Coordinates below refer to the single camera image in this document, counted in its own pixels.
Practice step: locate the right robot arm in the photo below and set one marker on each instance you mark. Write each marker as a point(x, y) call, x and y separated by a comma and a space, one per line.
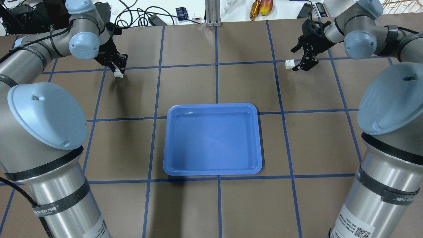
point(390, 115)

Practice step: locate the black power adapter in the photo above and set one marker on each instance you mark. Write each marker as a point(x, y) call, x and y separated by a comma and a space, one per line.
point(305, 11)

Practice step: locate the red yellow mango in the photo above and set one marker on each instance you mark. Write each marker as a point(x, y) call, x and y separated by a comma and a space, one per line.
point(266, 7)

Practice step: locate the blue plastic tray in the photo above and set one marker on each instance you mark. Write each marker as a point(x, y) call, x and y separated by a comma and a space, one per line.
point(212, 139)

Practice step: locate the white block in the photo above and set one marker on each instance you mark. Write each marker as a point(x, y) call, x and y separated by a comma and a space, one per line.
point(118, 74)
point(290, 63)

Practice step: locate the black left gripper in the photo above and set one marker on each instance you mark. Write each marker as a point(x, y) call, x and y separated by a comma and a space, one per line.
point(108, 54)

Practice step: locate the gold screwdriver handle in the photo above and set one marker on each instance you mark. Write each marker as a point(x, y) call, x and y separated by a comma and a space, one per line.
point(254, 10)

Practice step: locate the aluminium frame post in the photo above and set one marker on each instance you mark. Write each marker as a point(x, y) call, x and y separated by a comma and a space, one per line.
point(212, 13)

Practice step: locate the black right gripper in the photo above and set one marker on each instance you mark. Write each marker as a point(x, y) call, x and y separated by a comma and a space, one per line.
point(318, 41)

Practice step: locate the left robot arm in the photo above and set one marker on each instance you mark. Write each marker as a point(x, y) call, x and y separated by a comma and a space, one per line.
point(43, 127)

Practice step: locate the black power brick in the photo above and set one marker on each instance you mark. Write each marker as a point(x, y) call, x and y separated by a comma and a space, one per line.
point(154, 20)

